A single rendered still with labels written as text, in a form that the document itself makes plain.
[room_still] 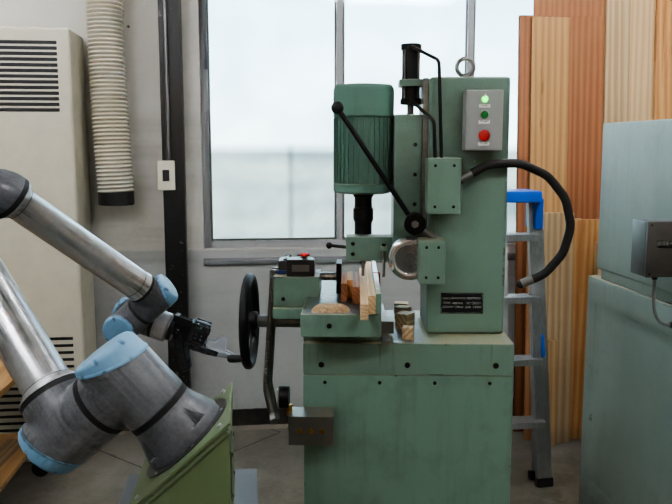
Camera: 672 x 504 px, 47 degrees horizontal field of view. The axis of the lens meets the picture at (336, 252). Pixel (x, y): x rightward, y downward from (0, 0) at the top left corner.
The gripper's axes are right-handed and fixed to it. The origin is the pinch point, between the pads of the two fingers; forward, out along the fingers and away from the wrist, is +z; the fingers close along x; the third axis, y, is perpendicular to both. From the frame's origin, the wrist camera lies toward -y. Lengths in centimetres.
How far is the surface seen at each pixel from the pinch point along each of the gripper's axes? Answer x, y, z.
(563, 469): 78, -24, 142
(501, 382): -24, 26, 73
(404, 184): -8, 67, 31
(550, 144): 128, 102, 99
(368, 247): -5, 47, 28
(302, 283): -9.8, 30.9, 13.2
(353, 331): -33, 28, 30
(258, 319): -3.0, 14.7, 4.6
